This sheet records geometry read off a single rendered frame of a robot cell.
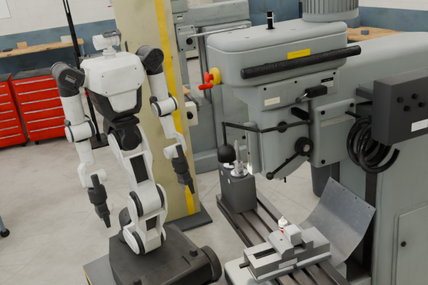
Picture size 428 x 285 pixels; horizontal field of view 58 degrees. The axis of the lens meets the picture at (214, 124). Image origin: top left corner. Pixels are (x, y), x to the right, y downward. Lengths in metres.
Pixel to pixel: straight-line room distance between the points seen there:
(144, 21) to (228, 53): 1.82
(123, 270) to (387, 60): 1.77
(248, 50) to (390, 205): 0.94
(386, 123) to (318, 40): 0.35
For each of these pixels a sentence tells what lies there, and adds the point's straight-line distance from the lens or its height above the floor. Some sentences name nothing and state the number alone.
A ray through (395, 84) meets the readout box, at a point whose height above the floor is 1.72.
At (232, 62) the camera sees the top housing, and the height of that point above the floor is 1.83.
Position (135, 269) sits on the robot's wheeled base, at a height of 0.57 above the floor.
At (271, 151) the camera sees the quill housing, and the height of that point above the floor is 1.46.
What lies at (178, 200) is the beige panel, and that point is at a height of 0.22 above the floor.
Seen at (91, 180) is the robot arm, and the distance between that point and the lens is 2.05.
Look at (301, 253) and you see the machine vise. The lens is 1.71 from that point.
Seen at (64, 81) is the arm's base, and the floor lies 1.72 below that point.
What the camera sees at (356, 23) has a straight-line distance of 7.28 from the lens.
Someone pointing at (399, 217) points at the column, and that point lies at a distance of 1.88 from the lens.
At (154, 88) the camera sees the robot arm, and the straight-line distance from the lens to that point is 2.07.
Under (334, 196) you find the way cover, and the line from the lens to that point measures 2.00.
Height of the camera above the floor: 2.11
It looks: 22 degrees down
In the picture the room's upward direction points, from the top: 7 degrees counter-clockwise
